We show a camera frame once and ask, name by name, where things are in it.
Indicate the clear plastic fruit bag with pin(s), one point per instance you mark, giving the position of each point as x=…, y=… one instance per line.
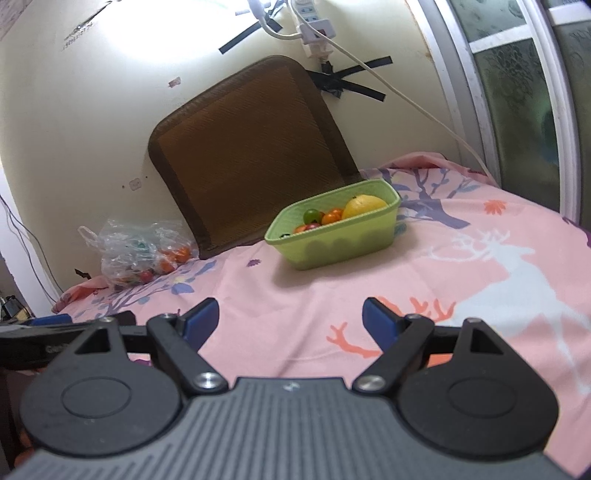
x=136, y=254

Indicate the green tomato back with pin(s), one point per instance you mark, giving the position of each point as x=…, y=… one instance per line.
x=313, y=216

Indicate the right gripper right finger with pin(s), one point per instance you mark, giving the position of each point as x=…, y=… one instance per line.
x=462, y=390

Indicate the brown seat cushion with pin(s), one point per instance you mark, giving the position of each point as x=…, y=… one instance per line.
x=234, y=156

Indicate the green plastic basin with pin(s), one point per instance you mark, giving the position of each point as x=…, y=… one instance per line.
x=346, y=239

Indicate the white power strip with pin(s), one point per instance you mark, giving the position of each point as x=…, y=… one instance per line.
x=313, y=29

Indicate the cluttered side shelf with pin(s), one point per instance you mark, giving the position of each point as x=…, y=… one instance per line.
x=13, y=311

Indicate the large yellow grapefruit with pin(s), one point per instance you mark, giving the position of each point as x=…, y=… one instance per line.
x=362, y=204

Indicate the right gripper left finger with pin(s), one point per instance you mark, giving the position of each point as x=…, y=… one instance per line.
x=93, y=401

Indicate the frosted glass window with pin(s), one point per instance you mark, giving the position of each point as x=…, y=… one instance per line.
x=516, y=76

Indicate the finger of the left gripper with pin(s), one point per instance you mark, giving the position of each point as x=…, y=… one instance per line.
x=59, y=319

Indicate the pink deer bedsheet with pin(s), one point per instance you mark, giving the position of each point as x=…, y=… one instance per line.
x=462, y=248

